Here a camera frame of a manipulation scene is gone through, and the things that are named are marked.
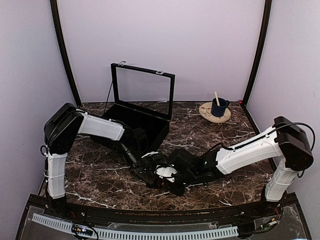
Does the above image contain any argyle patterned sock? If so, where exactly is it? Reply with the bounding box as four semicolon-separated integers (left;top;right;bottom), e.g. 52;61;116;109
152;177;170;189

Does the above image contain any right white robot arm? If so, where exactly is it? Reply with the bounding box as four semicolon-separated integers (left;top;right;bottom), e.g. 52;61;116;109
167;116;315;217

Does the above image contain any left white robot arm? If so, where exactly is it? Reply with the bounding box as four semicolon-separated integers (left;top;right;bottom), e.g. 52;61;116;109
40;103;176;218

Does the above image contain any beige patterned saucer plate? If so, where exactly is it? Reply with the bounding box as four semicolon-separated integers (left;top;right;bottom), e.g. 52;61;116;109
198;101;232;124

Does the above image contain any black display box with lid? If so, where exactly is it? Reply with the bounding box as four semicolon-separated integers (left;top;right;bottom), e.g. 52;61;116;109
103;63;176;154

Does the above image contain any dark blue mug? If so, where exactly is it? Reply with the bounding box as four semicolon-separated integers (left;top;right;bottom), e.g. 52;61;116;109
211;97;230;117

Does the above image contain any wooden stick in mug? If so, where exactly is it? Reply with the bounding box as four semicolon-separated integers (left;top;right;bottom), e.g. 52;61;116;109
214;91;220;107

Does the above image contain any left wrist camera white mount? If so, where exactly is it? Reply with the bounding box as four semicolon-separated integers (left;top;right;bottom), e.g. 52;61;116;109
141;151;159;159

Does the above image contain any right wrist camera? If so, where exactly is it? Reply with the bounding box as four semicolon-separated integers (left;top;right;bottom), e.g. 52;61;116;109
167;148;200;173

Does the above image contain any white slotted cable duct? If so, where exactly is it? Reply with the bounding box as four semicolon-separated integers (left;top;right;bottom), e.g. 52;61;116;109
31;213;239;240

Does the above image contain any black front rail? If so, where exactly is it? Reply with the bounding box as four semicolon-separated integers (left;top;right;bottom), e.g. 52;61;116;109
54;202;283;225

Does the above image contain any left black corner post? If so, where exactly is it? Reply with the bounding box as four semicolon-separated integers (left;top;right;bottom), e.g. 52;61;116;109
49;0;82;107

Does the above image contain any black corner post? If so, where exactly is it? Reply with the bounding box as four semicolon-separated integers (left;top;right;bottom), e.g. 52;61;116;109
49;0;82;107
242;0;273;108

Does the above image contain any right black corner post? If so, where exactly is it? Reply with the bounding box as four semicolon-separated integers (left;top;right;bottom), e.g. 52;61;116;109
242;0;273;108

